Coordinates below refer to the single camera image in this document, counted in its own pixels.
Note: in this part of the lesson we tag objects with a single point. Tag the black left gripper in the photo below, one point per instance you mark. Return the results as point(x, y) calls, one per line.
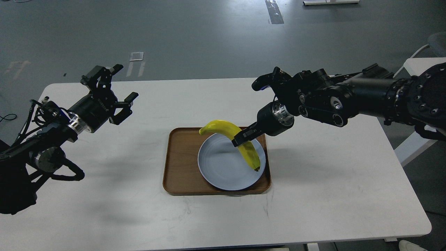
point(99, 106)

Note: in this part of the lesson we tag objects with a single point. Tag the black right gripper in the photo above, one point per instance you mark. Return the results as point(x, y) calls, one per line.
point(273, 119)

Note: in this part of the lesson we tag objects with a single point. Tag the yellow banana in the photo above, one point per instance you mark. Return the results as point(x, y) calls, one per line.
point(229, 130)

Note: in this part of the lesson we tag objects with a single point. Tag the light blue round plate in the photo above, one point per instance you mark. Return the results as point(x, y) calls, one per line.
point(222, 165)

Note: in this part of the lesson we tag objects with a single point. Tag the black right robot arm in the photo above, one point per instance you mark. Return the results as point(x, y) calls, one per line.
point(418, 101)

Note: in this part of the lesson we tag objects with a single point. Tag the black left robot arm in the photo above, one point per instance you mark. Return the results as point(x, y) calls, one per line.
point(37, 156)

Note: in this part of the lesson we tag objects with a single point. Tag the brown wooden tray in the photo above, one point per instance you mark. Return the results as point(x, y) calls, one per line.
point(182, 176)

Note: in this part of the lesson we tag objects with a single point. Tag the white furniture base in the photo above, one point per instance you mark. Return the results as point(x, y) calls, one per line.
point(329, 2)

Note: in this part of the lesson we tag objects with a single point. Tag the white shoe tip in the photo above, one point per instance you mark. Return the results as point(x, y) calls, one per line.
point(408, 246)

